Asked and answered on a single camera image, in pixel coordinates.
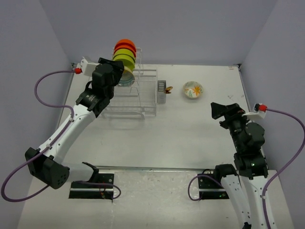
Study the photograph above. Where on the front orange bowl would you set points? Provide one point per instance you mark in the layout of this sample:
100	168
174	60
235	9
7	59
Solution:
125	46

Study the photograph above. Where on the white wire dish rack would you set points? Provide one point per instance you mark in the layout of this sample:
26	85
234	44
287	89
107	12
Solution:
136	99

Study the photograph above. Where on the orange bowl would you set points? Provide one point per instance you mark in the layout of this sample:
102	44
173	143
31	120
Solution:
125	46
125	41

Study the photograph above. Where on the rear lime green bowl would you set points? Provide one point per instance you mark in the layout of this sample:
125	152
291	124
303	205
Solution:
125	52

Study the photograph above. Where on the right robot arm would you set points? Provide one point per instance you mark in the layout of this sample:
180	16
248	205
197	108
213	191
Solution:
245	180

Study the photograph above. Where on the rear orange bowl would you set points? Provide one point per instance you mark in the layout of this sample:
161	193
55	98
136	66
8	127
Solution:
125	41

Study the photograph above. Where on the lime green bowl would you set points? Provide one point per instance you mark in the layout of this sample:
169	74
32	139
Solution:
127	60
125	52

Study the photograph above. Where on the small brown object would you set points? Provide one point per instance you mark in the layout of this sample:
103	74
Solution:
168	90

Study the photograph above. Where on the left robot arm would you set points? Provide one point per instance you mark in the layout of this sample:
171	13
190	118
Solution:
46	162

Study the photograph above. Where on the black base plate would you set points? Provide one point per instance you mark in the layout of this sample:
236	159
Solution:
83	191
209	190

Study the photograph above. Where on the grey cutlery holder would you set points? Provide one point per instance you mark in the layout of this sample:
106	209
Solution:
161	95

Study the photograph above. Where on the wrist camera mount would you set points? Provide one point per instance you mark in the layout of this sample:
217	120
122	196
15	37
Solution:
87	67
258	112

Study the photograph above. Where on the front lime green bowl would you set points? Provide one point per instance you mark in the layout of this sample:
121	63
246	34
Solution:
127	60

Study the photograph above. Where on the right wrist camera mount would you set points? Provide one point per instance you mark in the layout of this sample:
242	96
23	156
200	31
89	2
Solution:
258	112

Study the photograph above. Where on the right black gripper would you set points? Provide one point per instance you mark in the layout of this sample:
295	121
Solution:
231	111

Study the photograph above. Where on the white floral ceramic bowl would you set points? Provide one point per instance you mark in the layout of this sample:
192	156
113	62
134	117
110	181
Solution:
192	90

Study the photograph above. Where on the yellow sun pattern bowl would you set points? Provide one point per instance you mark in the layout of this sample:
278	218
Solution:
127	78

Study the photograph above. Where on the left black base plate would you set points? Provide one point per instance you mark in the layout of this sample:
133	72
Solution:
83	191

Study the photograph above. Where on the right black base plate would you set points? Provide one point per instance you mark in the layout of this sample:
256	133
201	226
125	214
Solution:
209	190

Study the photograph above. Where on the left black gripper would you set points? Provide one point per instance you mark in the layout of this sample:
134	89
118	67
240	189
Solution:
118	68

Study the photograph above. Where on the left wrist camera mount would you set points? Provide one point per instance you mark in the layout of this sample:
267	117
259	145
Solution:
87	67

